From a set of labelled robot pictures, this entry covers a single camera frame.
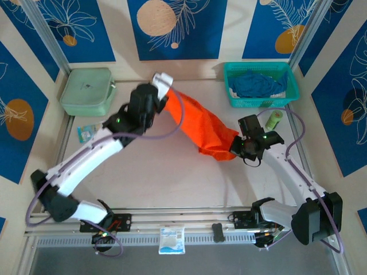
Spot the orange t-shirt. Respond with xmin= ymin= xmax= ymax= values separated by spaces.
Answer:
xmin=163 ymin=88 xmax=240 ymax=163

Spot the green cylindrical bottle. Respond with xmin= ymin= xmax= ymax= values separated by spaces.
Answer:
xmin=264 ymin=109 xmax=284 ymax=131

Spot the white cloth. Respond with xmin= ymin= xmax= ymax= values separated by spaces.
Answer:
xmin=228 ymin=87 xmax=287 ymax=100

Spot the blue t-shirt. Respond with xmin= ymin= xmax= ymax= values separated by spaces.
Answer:
xmin=231 ymin=70 xmax=289 ymax=100

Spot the pale green lidded box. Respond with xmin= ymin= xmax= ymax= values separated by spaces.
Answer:
xmin=59 ymin=68 xmax=118 ymax=117

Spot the blue and white blister packet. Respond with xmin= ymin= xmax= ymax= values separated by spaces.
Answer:
xmin=76 ymin=124 xmax=97 ymax=143

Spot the teal plastic basket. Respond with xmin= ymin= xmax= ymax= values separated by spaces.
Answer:
xmin=223 ymin=61 xmax=300 ymax=109

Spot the blue poster with flower outline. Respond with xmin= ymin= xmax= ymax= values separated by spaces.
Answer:
xmin=36 ymin=0 xmax=116 ymax=63

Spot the blue poster, dark blue blob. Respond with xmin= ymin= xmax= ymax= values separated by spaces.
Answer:
xmin=311 ymin=28 xmax=367 ymax=178

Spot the blue poster, large peach circle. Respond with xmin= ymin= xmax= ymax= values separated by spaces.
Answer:
xmin=127 ymin=0 xmax=228 ymax=61

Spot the black bone-shaped clip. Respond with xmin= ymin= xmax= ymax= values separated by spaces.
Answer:
xmin=211 ymin=222 xmax=226 ymax=243

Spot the blue poster, fern, orange circle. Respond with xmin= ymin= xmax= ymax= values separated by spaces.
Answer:
xmin=242 ymin=0 xmax=354 ymax=60

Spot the blue poster with orange oval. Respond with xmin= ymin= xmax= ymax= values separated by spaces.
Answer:
xmin=0 ymin=41 xmax=49 ymax=184

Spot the white surgical packet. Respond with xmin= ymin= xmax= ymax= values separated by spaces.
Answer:
xmin=158 ymin=225 xmax=186 ymax=255

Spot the blue poster with white lines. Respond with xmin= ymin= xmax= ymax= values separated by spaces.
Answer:
xmin=299 ymin=0 xmax=367 ymax=77

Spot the blue poster with leaf outline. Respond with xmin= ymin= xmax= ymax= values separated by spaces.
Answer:
xmin=0 ymin=0 xmax=60 ymax=83

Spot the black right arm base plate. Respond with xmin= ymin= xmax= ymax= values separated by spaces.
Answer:
xmin=228 ymin=211 xmax=285 ymax=230

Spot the aluminium frame rail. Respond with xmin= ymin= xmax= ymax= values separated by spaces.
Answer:
xmin=24 ymin=206 xmax=345 ymax=234

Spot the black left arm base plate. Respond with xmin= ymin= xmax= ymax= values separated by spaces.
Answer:
xmin=79 ymin=213 xmax=132 ymax=233

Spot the aluminium frame post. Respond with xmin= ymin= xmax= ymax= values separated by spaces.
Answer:
xmin=288 ymin=0 xmax=335 ymax=66
xmin=20 ymin=0 xmax=72 ymax=76

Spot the grey slotted cable duct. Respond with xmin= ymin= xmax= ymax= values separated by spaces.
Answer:
xmin=37 ymin=231 xmax=256 ymax=248

